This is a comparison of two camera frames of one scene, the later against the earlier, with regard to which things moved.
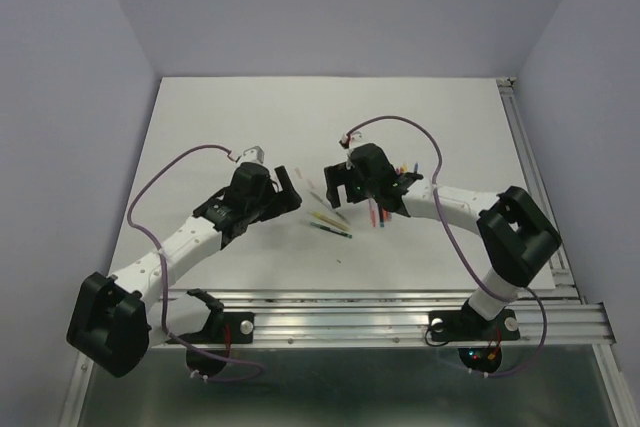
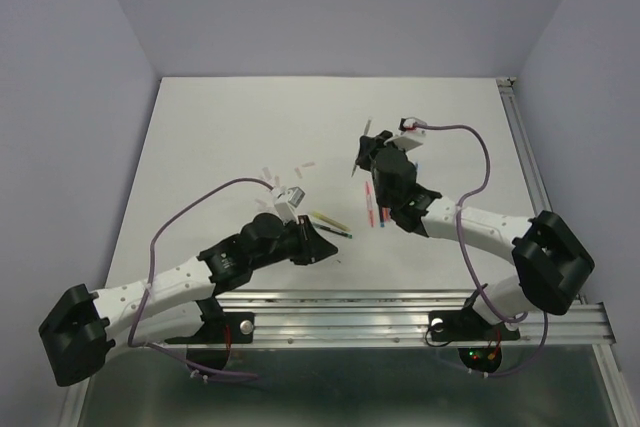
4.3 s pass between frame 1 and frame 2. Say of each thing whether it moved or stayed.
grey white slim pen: moved
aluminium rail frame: stayed
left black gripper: moved
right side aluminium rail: stayed
